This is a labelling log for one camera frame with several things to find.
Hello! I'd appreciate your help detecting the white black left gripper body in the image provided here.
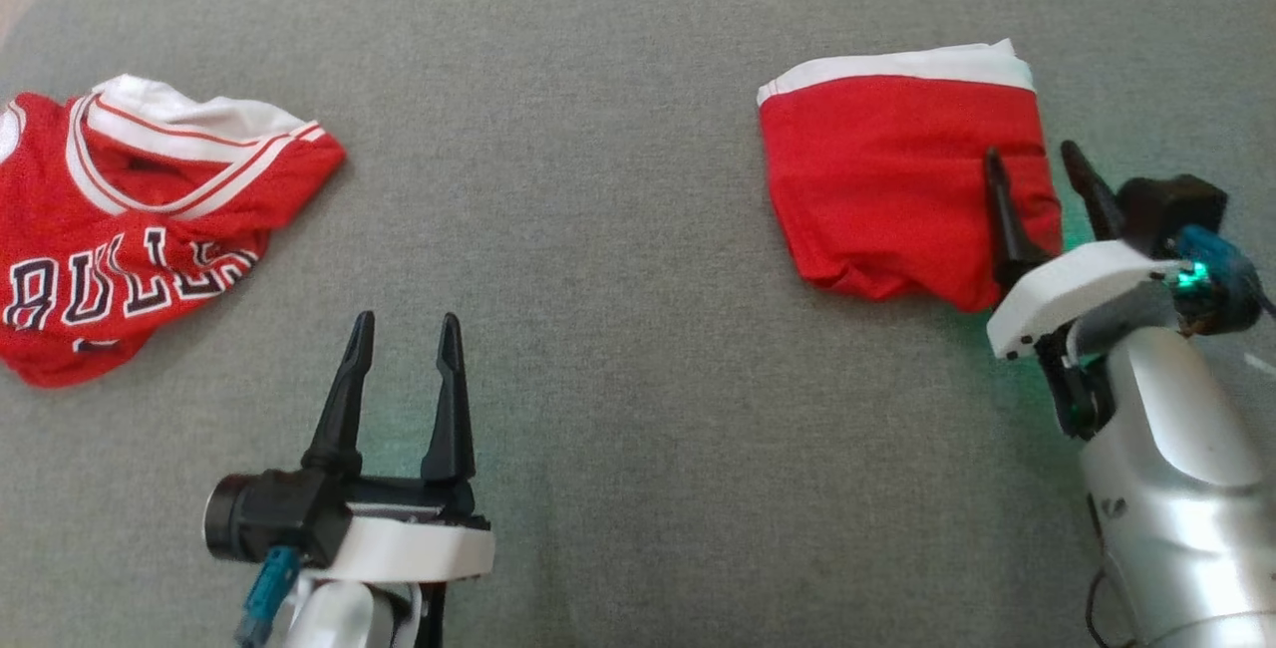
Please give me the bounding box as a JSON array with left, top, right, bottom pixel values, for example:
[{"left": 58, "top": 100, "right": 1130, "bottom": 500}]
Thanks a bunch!
[{"left": 319, "top": 474, "right": 496, "bottom": 648}]

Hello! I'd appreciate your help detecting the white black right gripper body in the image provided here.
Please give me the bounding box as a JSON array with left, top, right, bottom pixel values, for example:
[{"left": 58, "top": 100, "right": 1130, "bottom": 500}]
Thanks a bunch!
[{"left": 987, "top": 239, "right": 1182, "bottom": 442}]

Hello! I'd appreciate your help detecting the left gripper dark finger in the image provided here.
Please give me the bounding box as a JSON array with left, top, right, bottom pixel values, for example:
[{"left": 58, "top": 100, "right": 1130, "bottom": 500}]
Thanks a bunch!
[
  {"left": 421, "top": 313, "right": 478, "bottom": 486},
  {"left": 302, "top": 311, "right": 377, "bottom": 478}
]

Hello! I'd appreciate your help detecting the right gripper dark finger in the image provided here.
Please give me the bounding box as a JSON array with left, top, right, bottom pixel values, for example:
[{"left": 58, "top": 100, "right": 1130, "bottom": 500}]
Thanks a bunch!
[
  {"left": 1060, "top": 140, "right": 1127, "bottom": 242},
  {"left": 984, "top": 148, "right": 1050, "bottom": 292}
]

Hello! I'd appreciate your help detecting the red Bulls basketball jersey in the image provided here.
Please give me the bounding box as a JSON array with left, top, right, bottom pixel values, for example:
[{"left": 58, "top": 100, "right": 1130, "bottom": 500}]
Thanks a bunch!
[{"left": 0, "top": 75, "right": 348, "bottom": 390}]

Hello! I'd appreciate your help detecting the red shorts white waistband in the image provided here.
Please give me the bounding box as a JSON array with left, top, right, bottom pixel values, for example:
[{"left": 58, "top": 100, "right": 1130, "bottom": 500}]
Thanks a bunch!
[{"left": 756, "top": 38, "right": 1066, "bottom": 314}]

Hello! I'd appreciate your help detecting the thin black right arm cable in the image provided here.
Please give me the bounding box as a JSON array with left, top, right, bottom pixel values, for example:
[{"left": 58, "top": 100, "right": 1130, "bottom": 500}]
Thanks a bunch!
[{"left": 1085, "top": 568, "right": 1137, "bottom": 648}]

